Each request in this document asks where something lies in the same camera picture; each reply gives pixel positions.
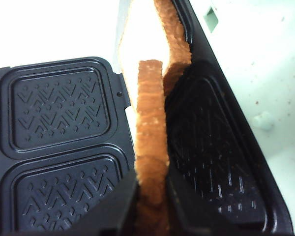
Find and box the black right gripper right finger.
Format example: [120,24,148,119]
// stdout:
[166,172,226,236]

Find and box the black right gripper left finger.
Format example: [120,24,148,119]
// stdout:
[71,170,138,236]

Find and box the mint green sandwich maker lid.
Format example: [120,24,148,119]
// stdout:
[0,57,134,235]

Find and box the mint green breakfast maker base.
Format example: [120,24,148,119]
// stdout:
[113,0,295,236]

